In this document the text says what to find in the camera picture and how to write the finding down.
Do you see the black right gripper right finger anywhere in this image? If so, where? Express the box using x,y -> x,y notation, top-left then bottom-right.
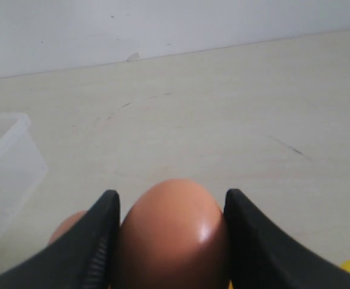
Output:
224,188 -> 350,288

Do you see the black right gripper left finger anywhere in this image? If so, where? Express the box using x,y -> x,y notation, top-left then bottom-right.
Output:
0,190 -> 120,289

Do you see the brown egg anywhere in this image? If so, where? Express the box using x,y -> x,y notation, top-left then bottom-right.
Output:
111,179 -> 229,288
48,210 -> 87,244

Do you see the clear plastic bin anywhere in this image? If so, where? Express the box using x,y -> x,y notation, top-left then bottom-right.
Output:
0,113 -> 47,238

